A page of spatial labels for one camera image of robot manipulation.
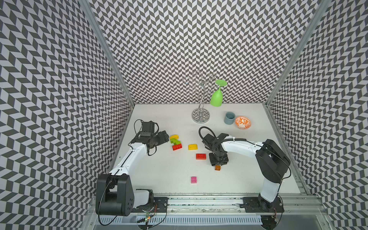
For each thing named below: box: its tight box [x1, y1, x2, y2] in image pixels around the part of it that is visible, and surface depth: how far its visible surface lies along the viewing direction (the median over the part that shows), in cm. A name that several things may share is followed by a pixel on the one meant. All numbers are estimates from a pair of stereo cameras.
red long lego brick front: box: [195, 153, 207, 160], surface depth 90 cm
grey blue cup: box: [224, 111, 236, 125], surface depth 107 cm
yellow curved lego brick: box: [188, 143, 198, 151], surface depth 96 cm
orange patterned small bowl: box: [234, 115, 252, 130], surface depth 105 cm
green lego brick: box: [169, 138, 182, 146], surface depth 96 cm
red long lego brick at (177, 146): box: [172, 143, 183, 151], surface depth 94 cm
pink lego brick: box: [190, 176, 198, 185], surface depth 82 cm
